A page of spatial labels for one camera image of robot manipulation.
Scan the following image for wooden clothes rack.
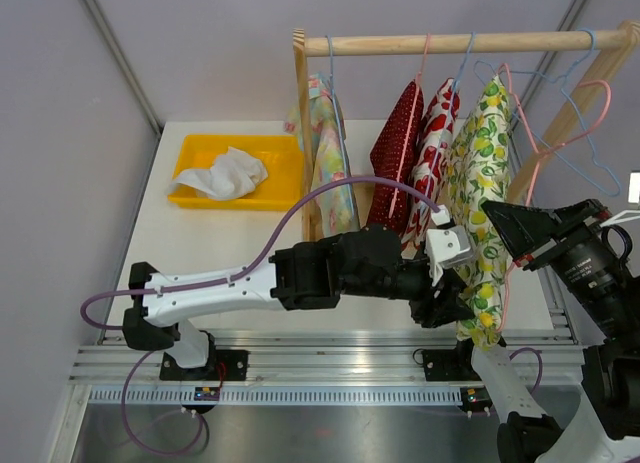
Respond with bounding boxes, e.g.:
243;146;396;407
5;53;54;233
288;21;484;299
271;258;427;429
293;20;640;258

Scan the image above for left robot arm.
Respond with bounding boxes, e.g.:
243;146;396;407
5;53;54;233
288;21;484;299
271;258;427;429
122;225;474;382

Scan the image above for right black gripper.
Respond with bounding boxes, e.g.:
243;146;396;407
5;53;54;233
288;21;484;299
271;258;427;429
486;196;640;342

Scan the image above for red poppy print garment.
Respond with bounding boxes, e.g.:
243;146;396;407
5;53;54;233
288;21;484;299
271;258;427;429
401;78;460;249

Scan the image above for lemon print skirt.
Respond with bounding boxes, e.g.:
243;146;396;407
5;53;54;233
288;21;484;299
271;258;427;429
445;75;511;350

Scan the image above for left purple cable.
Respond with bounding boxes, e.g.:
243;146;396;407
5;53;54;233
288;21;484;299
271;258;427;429
79;176;444;332

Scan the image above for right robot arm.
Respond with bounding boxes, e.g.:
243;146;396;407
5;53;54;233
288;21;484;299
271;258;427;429
453;199;639;462

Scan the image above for pastel floral garment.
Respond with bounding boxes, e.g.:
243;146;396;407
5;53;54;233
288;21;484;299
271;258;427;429
308;73;359;237

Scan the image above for red polka dot garment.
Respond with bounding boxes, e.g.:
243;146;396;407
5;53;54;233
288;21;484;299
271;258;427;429
367;80;424;235

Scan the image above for yellow plastic tray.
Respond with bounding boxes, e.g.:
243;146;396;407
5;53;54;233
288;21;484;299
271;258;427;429
168;134;303;211

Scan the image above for aluminium rail frame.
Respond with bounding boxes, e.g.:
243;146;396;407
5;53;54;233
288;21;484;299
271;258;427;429
49;202;581;463

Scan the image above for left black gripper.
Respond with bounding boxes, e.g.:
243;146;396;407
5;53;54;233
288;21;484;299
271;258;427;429
341;252;477;327

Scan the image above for white skirt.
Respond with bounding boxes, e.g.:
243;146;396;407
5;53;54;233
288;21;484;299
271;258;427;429
169;147;268;201

